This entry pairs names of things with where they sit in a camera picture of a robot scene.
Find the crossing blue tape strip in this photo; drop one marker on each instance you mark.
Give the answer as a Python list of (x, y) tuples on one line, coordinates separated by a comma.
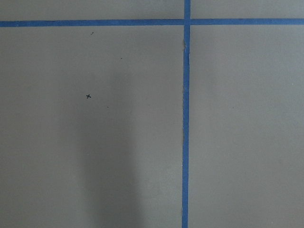
[(148, 22)]

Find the long blue tape strip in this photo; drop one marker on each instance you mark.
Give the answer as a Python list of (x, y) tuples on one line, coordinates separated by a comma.
[(186, 114)]

